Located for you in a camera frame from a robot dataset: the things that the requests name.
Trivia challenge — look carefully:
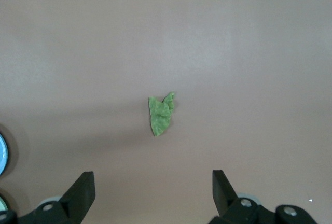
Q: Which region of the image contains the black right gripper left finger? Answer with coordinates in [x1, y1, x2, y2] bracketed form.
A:
[18, 171, 97, 224]

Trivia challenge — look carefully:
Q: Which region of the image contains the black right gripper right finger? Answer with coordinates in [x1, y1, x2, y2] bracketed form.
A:
[207, 170, 320, 224]

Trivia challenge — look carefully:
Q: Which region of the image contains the green lettuce leaf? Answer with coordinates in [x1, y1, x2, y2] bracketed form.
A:
[147, 91, 178, 137]

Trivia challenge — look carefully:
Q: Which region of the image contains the blue round plate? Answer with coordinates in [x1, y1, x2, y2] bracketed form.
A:
[0, 132, 9, 176]

